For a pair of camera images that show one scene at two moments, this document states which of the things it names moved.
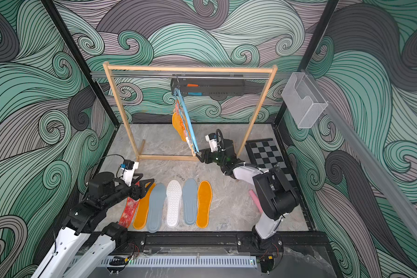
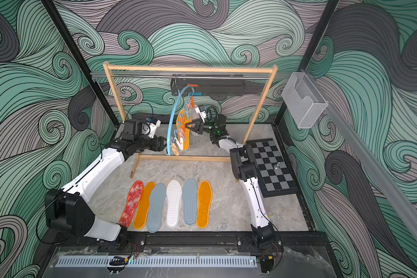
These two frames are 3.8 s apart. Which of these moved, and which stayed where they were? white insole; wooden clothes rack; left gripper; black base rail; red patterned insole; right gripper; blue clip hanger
Moved: blue clip hanger; right gripper; left gripper
Stayed: wooden clothes rack; black base rail; red patterned insole; white insole
